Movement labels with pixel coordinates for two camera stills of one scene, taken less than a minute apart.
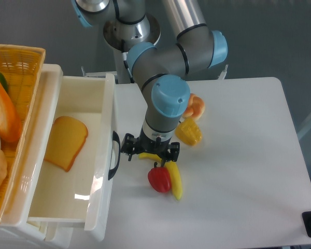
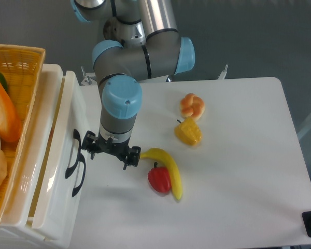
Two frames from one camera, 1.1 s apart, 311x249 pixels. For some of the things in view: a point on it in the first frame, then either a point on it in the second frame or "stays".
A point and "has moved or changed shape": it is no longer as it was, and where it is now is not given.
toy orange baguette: (4, 120) stays
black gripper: (131, 144) → (121, 149)
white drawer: (70, 181) has moved or changed shape
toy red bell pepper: (159, 178) stays
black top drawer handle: (112, 171) → (69, 170)
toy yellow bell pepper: (188, 132) stays
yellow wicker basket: (21, 66) stays
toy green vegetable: (2, 79) stays
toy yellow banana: (175, 180) stays
